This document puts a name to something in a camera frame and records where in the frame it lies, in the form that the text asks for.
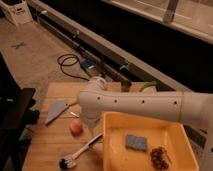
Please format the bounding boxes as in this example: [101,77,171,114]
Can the white dish brush black bristles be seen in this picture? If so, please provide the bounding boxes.
[59,134,103,169]

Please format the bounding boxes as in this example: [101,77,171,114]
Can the black stand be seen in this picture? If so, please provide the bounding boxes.
[0,53,40,171]

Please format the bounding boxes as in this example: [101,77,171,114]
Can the orange peach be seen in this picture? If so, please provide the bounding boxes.
[69,120,83,136]

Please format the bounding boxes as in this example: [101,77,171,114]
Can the black cable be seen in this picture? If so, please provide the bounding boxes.
[56,53,93,83]

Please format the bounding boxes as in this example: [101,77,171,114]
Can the yellow plastic bin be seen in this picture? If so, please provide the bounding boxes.
[102,111,200,171]

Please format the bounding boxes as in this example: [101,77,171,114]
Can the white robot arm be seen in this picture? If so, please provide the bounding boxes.
[77,77,213,171]

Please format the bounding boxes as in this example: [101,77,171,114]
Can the blue power box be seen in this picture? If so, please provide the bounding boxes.
[80,59,100,77]

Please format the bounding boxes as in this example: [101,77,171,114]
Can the spatula with yellow handle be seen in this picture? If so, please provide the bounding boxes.
[45,100,77,125]

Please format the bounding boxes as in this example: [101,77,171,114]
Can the white cardboard box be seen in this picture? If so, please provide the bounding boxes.
[0,0,33,26]

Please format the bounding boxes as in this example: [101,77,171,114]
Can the blue sponge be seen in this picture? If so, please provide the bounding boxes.
[125,135,148,151]

